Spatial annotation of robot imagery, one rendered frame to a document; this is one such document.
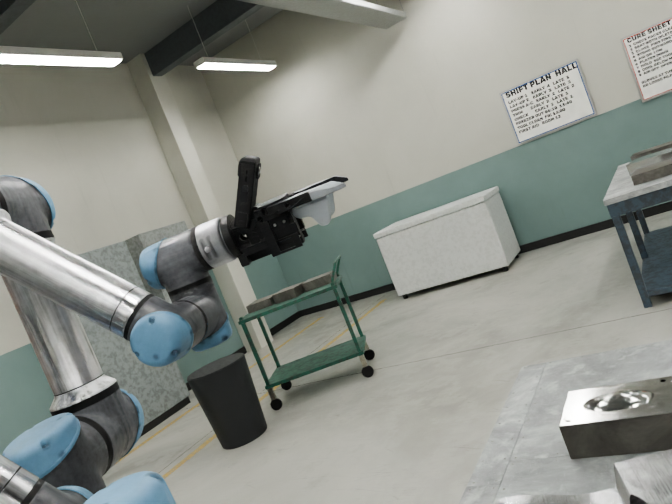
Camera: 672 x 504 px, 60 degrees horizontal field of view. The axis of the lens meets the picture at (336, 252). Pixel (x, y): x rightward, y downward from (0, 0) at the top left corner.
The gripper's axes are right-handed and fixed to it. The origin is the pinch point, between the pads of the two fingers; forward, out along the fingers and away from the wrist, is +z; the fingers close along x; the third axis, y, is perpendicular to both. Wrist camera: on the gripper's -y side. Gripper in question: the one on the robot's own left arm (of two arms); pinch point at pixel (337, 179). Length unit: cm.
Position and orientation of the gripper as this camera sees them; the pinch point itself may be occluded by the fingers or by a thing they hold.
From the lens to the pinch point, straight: 91.7
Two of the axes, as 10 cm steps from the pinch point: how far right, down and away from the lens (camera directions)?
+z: 9.2, -3.5, -1.7
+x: -0.8, 2.5, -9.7
